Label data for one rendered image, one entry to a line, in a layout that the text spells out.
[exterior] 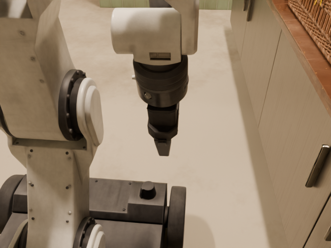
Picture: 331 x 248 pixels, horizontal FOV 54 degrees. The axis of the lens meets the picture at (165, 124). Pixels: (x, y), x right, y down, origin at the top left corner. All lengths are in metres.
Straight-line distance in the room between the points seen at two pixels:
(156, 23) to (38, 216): 0.50
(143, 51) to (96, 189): 0.66
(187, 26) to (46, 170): 0.44
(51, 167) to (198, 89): 1.22
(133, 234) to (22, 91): 0.54
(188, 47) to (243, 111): 1.24
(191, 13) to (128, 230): 0.70
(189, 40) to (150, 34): 0.05
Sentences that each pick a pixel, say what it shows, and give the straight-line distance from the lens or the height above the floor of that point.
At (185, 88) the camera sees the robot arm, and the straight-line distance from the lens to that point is 0.54.
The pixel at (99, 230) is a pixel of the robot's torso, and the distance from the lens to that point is 0.82.
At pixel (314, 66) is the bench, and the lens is 0.92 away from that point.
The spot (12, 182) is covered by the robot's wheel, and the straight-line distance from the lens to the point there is 1.14.
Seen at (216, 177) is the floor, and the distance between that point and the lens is 1.33.
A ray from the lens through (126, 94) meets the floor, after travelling 1.77.
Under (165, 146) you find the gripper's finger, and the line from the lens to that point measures 0.61.
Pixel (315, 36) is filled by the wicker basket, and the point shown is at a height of 0.59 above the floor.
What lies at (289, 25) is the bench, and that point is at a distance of 1.14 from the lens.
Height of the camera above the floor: 0.99
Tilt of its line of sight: 39 degrees down
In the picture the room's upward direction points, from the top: straight up
